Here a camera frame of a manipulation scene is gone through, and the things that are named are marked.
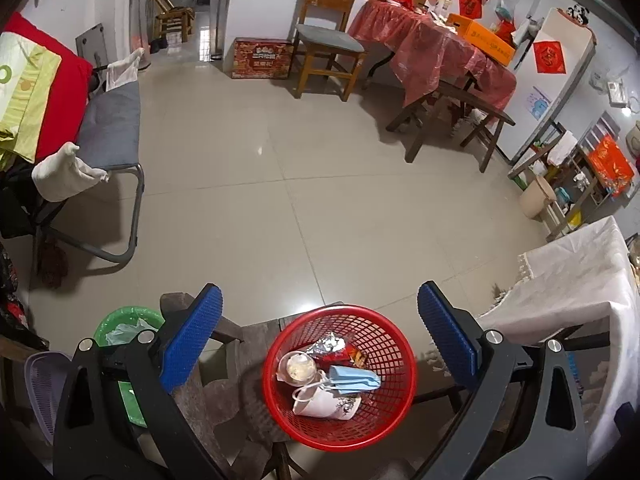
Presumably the light blue face mask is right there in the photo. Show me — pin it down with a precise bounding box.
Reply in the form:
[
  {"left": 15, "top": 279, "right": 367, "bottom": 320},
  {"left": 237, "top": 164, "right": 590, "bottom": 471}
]
[{"left": 328, "top": 365, "right": 382, "bottom": 396}]

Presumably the yellow green bag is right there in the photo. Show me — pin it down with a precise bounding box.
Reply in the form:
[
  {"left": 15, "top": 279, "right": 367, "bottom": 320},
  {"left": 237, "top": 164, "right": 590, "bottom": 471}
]
[{"left": 0, "top": 32, "right": 62, "bottom": 171}]

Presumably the green plastic basin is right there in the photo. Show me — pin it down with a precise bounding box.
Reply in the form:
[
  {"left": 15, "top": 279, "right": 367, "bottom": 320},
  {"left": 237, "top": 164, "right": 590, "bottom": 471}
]
[{"left": 93, "top": 306, "right": 165, "bottom": 428}]

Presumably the white printed packet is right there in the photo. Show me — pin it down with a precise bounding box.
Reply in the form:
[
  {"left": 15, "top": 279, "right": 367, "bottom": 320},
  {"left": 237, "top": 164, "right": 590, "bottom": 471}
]
[{"left": 292, "top": 370, "right": 362, "bottom": 422}]

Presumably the white tablecloth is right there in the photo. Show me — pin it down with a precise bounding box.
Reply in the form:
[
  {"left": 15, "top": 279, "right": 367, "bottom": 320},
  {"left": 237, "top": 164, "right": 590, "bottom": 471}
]
[{"left": 477, "top": 216, "right": 639, "bottom": 465}]

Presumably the red gift box on floor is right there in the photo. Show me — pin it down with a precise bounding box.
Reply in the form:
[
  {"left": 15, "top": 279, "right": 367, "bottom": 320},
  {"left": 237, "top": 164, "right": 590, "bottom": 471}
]
[{"left": 231, "top": 38, "right": 293, "bottom": 79}]

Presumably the red cushion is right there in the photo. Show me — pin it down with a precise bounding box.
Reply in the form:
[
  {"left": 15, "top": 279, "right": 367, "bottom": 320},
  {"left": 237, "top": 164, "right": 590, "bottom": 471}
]
[{"left": 6, "top": 12, "right": 92, "bottom": 162}]

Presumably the red table cover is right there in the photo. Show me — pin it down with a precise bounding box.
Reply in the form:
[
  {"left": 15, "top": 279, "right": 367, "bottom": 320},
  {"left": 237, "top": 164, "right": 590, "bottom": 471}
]
[{"left": 348, "top": 0, "right": 516, "bottom": 110}]

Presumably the red plastic mesh basket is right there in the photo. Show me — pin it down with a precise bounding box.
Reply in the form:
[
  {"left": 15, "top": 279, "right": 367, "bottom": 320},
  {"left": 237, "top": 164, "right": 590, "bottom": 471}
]
[{"left": 262, "top": 304, "right": 418, "bottom": 452}]

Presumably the red orange gift box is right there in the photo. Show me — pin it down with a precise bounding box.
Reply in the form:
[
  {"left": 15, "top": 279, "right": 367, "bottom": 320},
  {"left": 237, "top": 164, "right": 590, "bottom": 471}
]
[{"left": 587, "top": 133, "right": 634, "bottom": 196}]

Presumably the orange cardboard box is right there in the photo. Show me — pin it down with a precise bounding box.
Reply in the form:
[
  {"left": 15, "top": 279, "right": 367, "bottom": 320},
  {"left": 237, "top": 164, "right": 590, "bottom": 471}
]
[{"left": 446, "top": 13, "right": 515, "bottom": 66}]

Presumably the grey folding chair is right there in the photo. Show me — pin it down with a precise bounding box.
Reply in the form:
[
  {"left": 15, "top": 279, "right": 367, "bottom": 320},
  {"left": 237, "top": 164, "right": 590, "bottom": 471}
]
[{"left": 32, "top": 48, "right": 145, "bottom": 266}]

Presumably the silver foil wrapper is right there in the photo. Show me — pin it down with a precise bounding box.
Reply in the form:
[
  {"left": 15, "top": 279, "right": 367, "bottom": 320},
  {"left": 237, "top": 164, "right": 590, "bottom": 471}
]
[{"left": 304, "top": 332, "right": 347, "bottom": 359}]

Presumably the red wrapper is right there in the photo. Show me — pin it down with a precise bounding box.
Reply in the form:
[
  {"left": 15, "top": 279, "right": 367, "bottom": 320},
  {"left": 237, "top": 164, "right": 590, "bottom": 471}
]
[{"left": 316, "top": 344, "right": 367, "bottom": 370}]

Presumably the beige plastic bucket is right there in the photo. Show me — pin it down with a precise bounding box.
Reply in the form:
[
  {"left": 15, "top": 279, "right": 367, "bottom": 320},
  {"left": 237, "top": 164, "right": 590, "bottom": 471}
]
[{"left": 518, "top": 176, "right": 556, "bottom": 219}]

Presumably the white refrigerator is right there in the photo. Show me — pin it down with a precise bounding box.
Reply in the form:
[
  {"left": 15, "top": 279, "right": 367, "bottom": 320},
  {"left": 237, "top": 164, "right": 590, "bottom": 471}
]
[{"left": 497, "top": 8, "right": 597, "bottom": 162}]

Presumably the wooden chair grey cushion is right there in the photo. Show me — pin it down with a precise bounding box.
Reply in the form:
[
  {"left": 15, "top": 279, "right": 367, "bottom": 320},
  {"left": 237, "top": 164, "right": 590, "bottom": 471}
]
[{"left": 290, "top": 0, "right": 367, "bottom": 102}]

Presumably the clear plastic cup lid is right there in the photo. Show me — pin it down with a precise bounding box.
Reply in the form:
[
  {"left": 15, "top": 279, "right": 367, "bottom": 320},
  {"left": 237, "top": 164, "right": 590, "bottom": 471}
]
[{"left": 276, "top": 351, "right": 317, "bottom": 387}]

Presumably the dark wooden bench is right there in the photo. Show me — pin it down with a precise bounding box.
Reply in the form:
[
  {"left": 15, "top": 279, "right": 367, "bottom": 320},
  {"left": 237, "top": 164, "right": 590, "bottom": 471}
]
[{"left": 385, "top": 73, "right": 515, "bottom": 174}]

